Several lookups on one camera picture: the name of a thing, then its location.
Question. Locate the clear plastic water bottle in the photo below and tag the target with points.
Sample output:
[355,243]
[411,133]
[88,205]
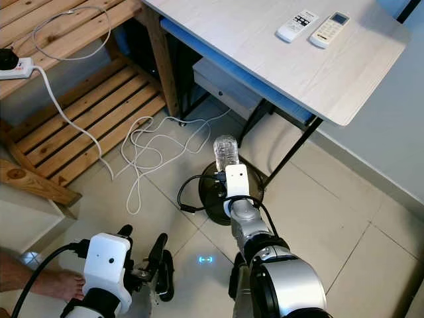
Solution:
[226,152]

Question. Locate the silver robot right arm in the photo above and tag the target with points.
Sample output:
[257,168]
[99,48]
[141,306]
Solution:
[285,285]

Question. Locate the round black waste bin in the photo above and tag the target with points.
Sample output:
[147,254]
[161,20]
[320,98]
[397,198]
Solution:
[212,195]

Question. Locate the person bare foot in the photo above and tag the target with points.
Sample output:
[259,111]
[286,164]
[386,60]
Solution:
[53,281]

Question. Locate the grey black robot right leg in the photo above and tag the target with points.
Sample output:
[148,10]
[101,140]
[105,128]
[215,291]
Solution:
[240,285]

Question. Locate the light grey drawer box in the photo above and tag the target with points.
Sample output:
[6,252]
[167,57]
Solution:
[222,86]

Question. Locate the blue board under desk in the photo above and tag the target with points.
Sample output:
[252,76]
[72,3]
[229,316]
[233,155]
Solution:
[242,76]

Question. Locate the wooden slatted rack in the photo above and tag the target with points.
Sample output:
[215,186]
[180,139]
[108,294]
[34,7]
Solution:
[99,99]

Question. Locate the white remote with black buttons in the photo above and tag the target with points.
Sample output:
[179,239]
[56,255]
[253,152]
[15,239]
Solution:
[297,25]

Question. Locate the cream remote with display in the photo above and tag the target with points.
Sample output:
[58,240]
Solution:
[329,28]

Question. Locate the white power strip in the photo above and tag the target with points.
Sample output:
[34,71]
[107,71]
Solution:
[23,68]

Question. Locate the black plug adapter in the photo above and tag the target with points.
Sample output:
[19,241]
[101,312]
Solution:
[8,59]

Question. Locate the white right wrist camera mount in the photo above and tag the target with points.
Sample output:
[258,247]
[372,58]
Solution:
[237,182]

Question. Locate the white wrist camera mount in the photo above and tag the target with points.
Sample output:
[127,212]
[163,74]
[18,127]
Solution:
[237,182]
[106,265]

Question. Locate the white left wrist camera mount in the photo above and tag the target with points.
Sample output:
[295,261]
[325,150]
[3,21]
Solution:
[106,265]

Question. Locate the light wood desk black frame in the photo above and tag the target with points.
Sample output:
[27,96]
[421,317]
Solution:
[271,66]

